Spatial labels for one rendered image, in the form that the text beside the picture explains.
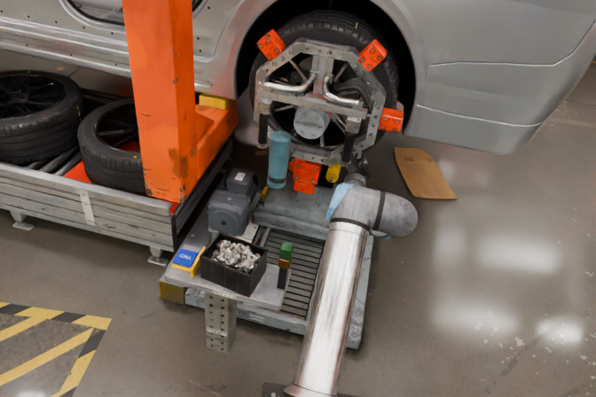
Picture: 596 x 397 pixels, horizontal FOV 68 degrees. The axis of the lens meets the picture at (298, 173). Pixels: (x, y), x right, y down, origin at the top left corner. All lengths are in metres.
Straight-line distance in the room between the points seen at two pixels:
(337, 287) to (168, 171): 0.87
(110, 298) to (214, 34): 1.27
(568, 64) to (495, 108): 0.29
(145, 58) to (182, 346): 1.17
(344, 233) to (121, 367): 1.17
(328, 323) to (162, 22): 1.00
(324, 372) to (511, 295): 1.59
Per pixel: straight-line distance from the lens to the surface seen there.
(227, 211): 2.00
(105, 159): 2.18
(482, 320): 2.40
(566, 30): 1.92
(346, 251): 1.19
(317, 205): 2.31
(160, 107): 1.61
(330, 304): 1.17
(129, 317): 2.15
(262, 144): 1.75
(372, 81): 1.78
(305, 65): 2.04
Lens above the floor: 1.73
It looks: 37 degrees down
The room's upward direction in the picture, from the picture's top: 8 degrees clockwise
